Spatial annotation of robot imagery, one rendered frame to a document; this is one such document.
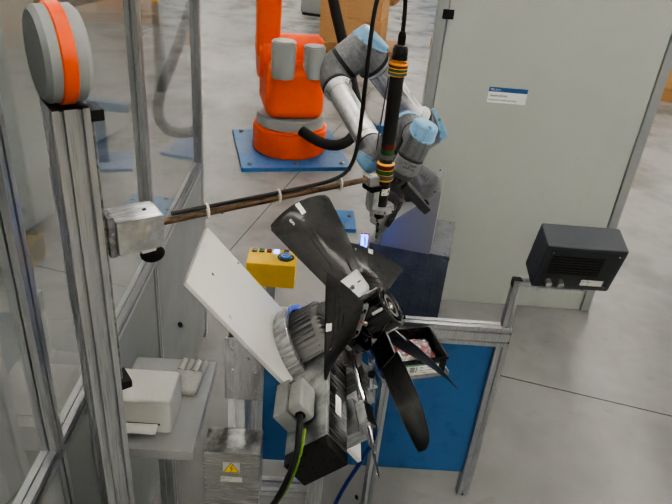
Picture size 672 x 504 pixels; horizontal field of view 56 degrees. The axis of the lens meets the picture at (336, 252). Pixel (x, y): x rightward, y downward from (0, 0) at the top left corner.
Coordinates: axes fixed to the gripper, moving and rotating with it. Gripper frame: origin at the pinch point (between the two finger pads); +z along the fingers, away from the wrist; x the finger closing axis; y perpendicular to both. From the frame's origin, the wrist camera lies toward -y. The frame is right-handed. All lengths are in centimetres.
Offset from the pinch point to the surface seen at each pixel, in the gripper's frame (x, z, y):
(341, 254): 24.7, -1.4, 13.6
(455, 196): -157, 37, -71
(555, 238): -10, -14, -54
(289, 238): 27.5, -2.3, 28.1
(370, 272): 11.3, 8.1, 0.7
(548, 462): -33, 94, -125
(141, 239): 61, -9, 58
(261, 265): -8.8, 29.9, 28.8
